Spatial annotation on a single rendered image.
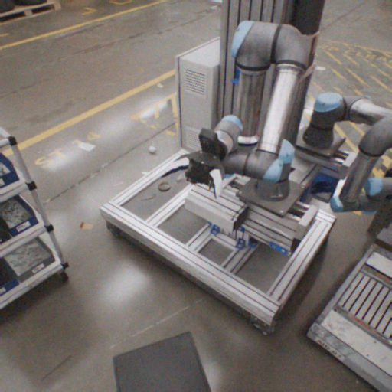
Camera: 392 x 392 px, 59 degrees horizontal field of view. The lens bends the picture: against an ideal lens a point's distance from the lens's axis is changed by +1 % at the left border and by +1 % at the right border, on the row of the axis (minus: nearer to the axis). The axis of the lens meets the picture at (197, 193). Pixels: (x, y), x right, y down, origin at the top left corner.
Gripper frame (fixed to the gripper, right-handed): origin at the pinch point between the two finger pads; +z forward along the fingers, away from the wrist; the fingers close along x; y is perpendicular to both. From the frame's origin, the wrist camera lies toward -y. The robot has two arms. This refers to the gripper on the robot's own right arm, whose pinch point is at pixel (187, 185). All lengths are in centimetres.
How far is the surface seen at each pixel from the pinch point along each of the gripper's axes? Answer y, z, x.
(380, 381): 104, -31, -95
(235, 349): 121, -23, -31
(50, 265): 121, -20, 83
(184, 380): 89, 12, -14
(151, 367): 90, 13, 0
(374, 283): 106, -88, -92
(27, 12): 186, -454, 503
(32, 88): 165, -225, 285
